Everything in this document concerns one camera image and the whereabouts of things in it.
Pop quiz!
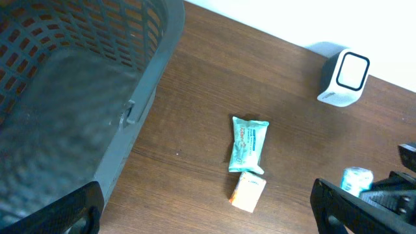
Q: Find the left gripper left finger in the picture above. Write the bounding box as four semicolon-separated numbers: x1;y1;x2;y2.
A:
1;181;105;234

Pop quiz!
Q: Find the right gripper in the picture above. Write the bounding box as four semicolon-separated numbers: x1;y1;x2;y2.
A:
359;142;416;216

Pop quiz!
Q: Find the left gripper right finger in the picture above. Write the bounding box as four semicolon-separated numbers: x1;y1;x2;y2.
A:
310;179;415;234

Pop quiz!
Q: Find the teal Kleenex tissue pack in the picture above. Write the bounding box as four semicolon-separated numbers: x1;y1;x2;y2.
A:
340;167;374;197

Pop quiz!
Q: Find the orange Kleenex tissue pack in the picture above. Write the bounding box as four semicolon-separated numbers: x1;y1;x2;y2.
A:
229;172;267;213

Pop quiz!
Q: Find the grey plastic mesh basket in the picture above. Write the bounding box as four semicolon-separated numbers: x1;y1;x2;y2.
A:
1;0;185;227

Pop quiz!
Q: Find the teal wet wipes packet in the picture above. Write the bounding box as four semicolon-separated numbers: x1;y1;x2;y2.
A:
228;116;269;175

